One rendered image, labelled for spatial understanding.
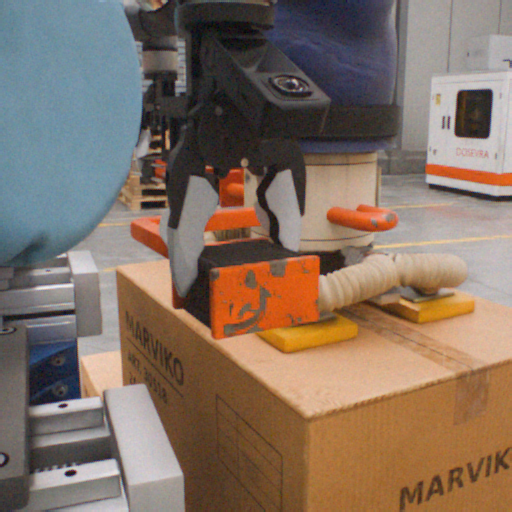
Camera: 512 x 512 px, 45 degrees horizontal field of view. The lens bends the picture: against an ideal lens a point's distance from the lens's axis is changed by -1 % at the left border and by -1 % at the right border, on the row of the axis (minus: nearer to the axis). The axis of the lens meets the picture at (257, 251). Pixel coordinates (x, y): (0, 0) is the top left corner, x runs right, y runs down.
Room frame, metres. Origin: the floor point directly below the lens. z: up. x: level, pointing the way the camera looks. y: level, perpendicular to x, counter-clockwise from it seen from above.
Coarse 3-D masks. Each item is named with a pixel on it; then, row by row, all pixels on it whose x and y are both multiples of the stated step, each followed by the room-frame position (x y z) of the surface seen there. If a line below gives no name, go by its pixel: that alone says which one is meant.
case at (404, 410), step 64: (128, 320) 0.96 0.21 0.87; (192, 320) 0.74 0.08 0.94; (384, 320) 0.73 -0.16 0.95; (448, 320) 0.73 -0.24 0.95; (128, 384) 0.98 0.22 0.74; (192, 384) 0.72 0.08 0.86; (256, 384) 0.57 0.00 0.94; (320, 384) 0.55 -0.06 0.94; (384, 384) 0.55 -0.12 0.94; (448, 384) 0.57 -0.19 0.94; (192, 448) 0.73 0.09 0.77; (256, 448) 0.57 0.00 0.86; (320, 448) 0.50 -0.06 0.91; (384, 448) 0.53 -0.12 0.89; (448, 448) 0.57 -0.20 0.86
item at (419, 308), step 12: (396, 288) 0.79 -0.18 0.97; (408, 288) 0.79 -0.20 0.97; (444, 288) 0.79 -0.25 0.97; (408, 300) 0.75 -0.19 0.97; (420, 300) 0.75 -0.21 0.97; (432, 300) 0.76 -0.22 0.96; (444, 300) 0.76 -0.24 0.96; (456, 300) 0.76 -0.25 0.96; (468, 300) 0.76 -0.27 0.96; (396, 312) 0.75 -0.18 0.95; (408, 312) 0.73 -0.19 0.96; (420, 312) 0.72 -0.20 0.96; (432, 312) 0.73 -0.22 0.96; (444, 312) 0.74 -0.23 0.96; (456, 312) 0.75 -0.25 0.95; (468, 312) 0.76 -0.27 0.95
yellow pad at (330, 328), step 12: (324, 312) 0.70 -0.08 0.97; (300, 324) 0.67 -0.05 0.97; (312, 324) 0.67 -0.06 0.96; (324, 324) 0.67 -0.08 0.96; (336, 324) 0.67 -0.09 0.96; (348, 324) 0.67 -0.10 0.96; (264, 336) 0.67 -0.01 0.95; (276, 336) 0.64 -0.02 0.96; (288, 336) 0.63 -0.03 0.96; (300, 336) 0.64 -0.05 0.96; (312, 336) 0.64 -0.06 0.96; (324, 336) 0.65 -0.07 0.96; (336, 336) 0.66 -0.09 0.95; (348, 336) 0.67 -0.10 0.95; (288, 348) 0.63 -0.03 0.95; (300, 348) 0.64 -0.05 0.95
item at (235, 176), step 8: (208, 168) 1.08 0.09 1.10; (208, 176) 1.03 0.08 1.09; (232, 176) 1.02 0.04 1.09; (240, 176) 1.03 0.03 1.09; (216, 184) 1.01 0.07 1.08; (224, 184) 1.01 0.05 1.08; (216, 192) 1.03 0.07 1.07; (224, 192) 1.01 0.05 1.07; (224, 200) 1.01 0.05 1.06; (232, 200) 1.02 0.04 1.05; (240, 200) 1.03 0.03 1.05
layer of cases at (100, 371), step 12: (84, 360) 1.55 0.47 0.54; (96, 360) 1.55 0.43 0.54; (108, 360) 1.55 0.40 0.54; (120, 360) 1.55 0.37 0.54; (84, 372) 1.52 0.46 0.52; (96, 372) 1.47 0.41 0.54; (108, 372) 1.47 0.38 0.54; (120, 372) 1.47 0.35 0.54; (84, 384) 1.53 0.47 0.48; (96, 384) 1.40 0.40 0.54; (108, 384) 1.40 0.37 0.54; (120, 384) 1.40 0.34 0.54; (84, 396) 1.55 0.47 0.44; (96, 396) 1.37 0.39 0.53
